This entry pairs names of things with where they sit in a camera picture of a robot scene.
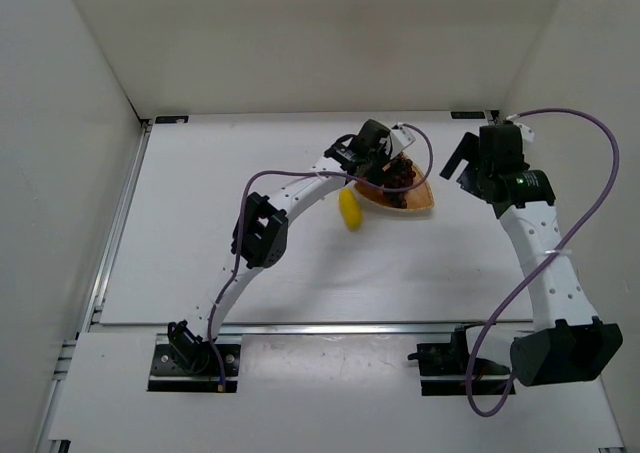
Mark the front aluminium rail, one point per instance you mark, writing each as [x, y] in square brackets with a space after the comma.
[323, 329]

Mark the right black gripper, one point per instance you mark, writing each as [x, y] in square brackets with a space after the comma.
[470, 174]

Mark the yellow fake lemon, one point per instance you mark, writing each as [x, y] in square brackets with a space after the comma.
[350, 209]

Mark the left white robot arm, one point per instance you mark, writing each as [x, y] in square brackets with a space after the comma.
[270, 203]

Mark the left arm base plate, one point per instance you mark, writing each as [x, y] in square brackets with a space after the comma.
[169, 374]

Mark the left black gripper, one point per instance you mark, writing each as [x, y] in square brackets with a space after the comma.
[382, 166]

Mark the woven bamboo fruit bowl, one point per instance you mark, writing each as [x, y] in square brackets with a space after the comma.
[418, 199]

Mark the dark red fake grapes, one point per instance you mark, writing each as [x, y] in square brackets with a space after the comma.
[400, 178]

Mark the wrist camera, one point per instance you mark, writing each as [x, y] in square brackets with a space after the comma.
[527, 133]
[400, 139]

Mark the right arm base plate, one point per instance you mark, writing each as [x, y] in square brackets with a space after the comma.
[442, 374]

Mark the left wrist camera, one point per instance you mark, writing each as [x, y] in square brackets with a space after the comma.
[400, 139]

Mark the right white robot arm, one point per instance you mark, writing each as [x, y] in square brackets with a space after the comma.
[569, 342]

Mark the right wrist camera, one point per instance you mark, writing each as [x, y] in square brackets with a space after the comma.
[527, 133]

